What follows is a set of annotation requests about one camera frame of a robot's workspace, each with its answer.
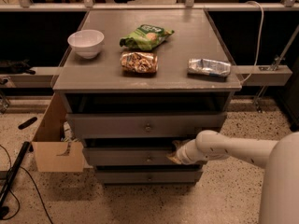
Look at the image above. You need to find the grey bottom drawer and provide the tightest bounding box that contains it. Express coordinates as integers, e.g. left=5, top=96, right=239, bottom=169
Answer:
left=95, top=165, right=202, bottom=185

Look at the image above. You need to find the green chip bag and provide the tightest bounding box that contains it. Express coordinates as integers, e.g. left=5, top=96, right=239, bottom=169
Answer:
left=120, top=24, right=175, bottom=51

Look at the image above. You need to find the black floor cable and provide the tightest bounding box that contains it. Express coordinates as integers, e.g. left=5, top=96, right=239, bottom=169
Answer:
left=0, top=144, right=54, bottom=224

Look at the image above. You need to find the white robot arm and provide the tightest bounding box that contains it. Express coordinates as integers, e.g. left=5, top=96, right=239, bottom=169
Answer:
left=167, top=130, right=299, bottom=224

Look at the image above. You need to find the brown snack bag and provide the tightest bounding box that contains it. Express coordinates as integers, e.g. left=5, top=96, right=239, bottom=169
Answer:
left=121, top=51, right=158, bottom=74

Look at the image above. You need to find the grey drawer cabinet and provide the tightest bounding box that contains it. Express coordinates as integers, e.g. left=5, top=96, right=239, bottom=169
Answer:
left=51, top=8, right=243, bottom=185

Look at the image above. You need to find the small black floor object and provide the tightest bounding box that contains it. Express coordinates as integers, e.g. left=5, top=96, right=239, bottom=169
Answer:
left=18, top=117, right=37, bottom=130

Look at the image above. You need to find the white cable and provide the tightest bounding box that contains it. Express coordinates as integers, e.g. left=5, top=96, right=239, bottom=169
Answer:
left=240, top=0, right=265, bottom=86

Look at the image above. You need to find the black object on ledge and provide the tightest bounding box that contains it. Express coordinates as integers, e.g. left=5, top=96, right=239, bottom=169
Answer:
left=0, top=60, right=36, bottom=75

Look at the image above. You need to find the grey top drawer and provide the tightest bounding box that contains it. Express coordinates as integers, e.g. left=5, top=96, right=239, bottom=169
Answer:
left=66, top=112, right=226, bottom=139

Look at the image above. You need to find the black floor pole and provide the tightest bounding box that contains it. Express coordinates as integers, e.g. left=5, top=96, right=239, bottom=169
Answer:
left=0, top=141, right=30, bottom=220

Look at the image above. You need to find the cardboard box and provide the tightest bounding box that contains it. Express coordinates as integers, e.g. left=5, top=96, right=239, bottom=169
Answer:
left=32, top=94, right=85, bottom=173

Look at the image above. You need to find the metal railing frame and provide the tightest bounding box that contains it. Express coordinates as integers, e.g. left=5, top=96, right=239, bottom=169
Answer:
left=0, top=0, right=299, bottom=89

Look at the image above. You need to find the white bowl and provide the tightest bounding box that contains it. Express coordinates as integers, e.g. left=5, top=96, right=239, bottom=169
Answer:
left=67, top=29, right=105, bottom=59

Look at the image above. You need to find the silver blue snack bag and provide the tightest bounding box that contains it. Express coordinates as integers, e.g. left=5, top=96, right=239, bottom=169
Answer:
left=187, top=59, right=231, bottom=77

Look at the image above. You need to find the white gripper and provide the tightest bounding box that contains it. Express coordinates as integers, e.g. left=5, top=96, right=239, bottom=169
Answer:
left=166, top=139, right=206, bottom=165

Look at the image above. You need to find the grey drawer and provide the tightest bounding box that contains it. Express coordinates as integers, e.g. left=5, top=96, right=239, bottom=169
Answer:
left=81, top=147, right=213, bottom=166
left=66, top=112, right=226, bottom=139
left=95, top=165, right=202, bottom=185

